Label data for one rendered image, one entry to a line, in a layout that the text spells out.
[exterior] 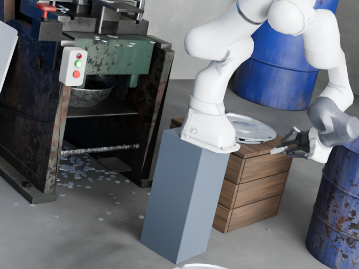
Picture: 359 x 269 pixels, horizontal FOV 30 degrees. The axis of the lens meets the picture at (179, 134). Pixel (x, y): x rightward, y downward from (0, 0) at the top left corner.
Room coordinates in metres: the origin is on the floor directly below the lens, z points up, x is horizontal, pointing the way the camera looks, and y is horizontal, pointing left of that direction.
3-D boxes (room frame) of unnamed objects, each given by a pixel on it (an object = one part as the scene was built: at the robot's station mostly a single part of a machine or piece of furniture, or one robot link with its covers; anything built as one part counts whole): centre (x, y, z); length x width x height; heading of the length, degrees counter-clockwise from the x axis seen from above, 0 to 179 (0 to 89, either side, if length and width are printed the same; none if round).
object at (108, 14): (2.66, 0.37, 0.72); 0.25 x 0.14 x 0.14; 44
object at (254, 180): (2.71, -0.23, 0.18); 0.40 x 0.38 x 0.35; 51
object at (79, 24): (2.79, 0.49, 0.68); 0.45 x 0.30 x 0.06; 134
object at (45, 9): (2.39, 0.57, 0.72); 0.07 x 0.06 x 0.08; 44
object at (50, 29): (2.40, 0.55, 0.62); 0.10 x 0.06 x 0.20; 134
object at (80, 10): (2.79, 0.49, 0.72); 0.20 x 0.16 x 0.03; 134
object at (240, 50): (2.26, -0.10, 0.71); 0.18 x 0.11 x 0.25; 123
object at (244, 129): (2.67, -0.25, 0.39); 0.29 x 0.29 x 0.01
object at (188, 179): (2.24, -0.07, 0.23); 0.18 x 0.18 x 0.45; 54
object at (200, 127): (2.22, -0.10, 0.52); 0.22 x 0.19 x 0.14; 54
